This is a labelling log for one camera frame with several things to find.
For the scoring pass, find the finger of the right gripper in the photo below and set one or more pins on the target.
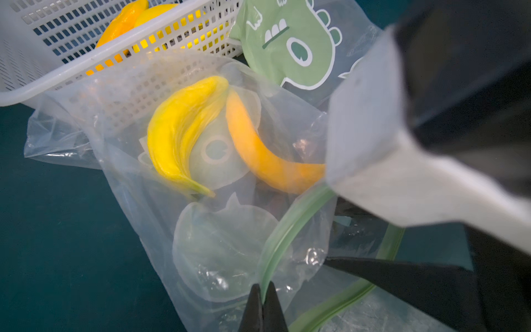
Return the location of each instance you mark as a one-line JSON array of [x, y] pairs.
[[447, 293]]

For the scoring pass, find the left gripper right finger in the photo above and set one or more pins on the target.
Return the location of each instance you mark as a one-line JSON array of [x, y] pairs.
[[273, 317]]

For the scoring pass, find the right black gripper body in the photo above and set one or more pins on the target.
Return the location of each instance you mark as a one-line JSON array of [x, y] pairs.
[[503, 276]]

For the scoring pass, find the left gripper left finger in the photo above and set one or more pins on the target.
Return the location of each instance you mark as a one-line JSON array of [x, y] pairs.
[[252, 319]]

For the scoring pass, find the orange banana bag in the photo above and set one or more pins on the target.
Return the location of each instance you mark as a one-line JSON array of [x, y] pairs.
[[280, 174]]

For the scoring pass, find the clear zip bag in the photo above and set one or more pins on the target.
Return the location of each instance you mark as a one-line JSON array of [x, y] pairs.
[[207, 250]]

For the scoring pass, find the yellow banana bag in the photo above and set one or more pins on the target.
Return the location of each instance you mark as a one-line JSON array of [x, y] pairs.
[[124, 22], [177, 124], [153, 13]]

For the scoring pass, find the green printed zip bag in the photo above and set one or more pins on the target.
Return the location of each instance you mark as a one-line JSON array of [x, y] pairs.
[[307, 47]]

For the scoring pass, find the white perforated plastic basket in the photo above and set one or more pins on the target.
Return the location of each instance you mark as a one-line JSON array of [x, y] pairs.
[[47, 45]]

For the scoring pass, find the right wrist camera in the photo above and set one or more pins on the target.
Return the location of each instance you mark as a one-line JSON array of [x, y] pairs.
[[433, 124]]

